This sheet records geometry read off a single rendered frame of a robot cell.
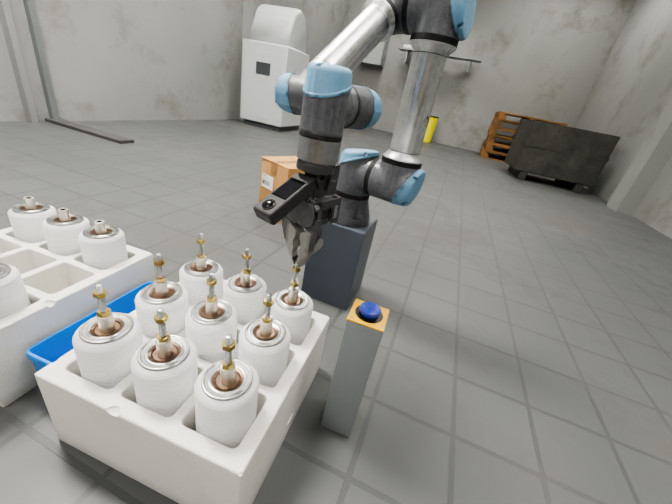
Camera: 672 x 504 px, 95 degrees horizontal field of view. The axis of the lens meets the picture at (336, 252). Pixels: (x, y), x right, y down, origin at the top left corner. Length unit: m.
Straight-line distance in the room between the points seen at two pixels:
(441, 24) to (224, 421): 0.89
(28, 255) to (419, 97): 1.08
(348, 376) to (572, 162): 5.19
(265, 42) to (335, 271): 4.31
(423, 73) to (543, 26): 7.79
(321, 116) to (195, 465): 0.56
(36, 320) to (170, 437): 0.42
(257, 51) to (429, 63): 4.33
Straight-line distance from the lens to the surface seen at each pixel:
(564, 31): 8.70
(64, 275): 1.05
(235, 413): 0.53
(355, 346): 0.61
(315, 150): 0.54
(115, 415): 0.64
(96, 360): 0.65
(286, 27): 5.11
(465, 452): 0.90
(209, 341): 0.65
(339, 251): 1.01
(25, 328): 0.88
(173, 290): 0.73
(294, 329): 0.69
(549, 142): 5.48
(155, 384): 0.58
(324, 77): 0.54
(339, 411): 0.75
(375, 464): 0.79
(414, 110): 0.90
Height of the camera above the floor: 0.67
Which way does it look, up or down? 27 degrees down
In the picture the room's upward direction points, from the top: 11 degrees clockwise
